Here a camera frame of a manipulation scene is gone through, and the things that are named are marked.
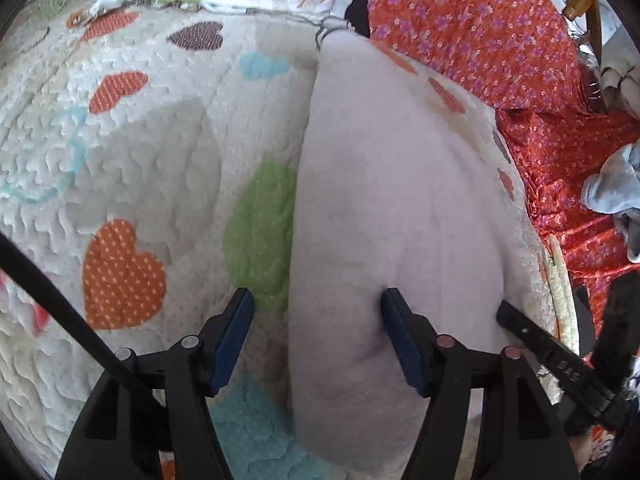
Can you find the orange floral cloth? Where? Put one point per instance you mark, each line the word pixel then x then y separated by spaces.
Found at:
pixel 475 35

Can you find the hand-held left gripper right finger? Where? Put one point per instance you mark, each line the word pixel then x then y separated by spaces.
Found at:
pixel 402 340

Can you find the beige cloth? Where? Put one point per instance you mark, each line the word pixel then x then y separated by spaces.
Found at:
pixel 620 77

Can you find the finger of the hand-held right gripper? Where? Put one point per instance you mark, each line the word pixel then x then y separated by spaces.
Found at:
pixel 542 347

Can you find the white heart-print quilted blanket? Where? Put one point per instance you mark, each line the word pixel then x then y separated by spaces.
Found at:
pixel 150 150

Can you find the wooden chair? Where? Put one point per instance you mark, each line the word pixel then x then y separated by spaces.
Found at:
pixel 580 2

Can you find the pale ribbed stick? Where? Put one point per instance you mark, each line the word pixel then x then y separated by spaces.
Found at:
pixel 562 285

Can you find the white fleece cloth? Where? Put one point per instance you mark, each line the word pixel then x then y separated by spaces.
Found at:
pixel 390 200

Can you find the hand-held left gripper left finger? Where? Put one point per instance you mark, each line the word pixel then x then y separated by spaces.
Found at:
pixel 234 332

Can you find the grey-blue cloth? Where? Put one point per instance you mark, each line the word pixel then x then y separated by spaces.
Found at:
pixel 612 185

